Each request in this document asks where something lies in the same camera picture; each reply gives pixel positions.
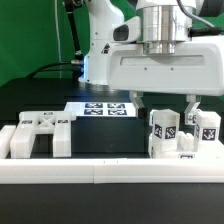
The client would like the white thin cable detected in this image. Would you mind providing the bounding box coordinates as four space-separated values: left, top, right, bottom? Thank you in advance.
54 0 64 80

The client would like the white chair seat block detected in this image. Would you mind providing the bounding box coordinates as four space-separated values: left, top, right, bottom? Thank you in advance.
148 131 224 160

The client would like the black cable bundle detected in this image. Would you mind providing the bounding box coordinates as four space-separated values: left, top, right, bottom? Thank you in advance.
26 0 85 80

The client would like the white marker sheet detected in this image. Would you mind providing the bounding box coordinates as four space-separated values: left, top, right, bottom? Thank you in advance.
64 102 136 117

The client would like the white tagged cube far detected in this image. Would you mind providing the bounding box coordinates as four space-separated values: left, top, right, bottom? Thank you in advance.
185 112 196 126

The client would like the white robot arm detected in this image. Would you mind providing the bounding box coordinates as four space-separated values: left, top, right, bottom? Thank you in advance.
79 0 224 125

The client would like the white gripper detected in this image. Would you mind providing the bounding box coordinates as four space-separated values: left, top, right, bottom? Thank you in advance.
107 36 224 119

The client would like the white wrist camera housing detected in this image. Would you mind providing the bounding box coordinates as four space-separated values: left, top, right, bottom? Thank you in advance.
109 16 141 43

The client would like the white chair back frame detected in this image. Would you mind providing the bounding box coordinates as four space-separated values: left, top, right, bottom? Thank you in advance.
10 111 76 159

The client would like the white U-shaped border fence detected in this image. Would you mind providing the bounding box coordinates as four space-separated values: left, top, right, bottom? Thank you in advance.
0 125 224 184

